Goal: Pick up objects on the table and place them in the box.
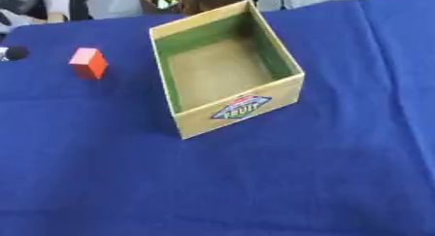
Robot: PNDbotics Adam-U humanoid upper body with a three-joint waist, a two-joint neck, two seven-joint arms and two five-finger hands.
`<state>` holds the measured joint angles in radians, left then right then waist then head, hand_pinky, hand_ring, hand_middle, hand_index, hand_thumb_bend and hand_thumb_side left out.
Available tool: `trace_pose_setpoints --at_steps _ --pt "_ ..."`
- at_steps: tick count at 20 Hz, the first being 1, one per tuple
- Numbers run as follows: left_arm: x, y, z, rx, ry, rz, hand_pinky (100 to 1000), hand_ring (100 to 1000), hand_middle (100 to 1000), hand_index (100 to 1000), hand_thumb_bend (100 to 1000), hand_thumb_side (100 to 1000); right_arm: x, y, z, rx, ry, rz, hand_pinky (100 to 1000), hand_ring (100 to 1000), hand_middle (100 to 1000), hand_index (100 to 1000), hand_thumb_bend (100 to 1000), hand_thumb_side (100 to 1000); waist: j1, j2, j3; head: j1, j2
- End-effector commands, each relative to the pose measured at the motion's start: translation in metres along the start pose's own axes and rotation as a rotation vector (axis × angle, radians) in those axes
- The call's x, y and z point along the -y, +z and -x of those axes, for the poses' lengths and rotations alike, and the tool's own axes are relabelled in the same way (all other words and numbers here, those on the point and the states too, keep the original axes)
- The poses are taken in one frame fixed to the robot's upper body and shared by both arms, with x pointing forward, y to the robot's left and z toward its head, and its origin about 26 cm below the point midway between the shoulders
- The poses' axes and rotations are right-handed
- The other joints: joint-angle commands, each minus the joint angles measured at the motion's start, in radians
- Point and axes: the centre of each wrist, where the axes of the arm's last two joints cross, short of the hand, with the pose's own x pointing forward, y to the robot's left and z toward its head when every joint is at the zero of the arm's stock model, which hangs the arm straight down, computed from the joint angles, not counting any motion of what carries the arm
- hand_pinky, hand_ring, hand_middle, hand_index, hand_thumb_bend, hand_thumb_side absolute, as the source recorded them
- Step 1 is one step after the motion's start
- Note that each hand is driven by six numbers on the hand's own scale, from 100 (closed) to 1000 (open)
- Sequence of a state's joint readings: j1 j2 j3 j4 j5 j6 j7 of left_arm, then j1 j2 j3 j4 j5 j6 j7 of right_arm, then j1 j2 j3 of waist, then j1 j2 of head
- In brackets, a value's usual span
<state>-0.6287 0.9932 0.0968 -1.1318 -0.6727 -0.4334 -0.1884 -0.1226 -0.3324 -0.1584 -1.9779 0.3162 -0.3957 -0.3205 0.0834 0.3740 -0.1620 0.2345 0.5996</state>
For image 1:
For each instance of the tan cardboard box green inside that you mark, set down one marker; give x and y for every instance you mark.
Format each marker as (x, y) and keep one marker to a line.
(226, 71)

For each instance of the person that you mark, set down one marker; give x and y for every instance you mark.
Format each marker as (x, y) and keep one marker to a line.
(39, 3)

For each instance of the brown wooden crate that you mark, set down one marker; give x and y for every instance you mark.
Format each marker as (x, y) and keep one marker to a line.
(198, 2)

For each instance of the red rectangular block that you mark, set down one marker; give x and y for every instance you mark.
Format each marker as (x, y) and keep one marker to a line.
(88, 63)

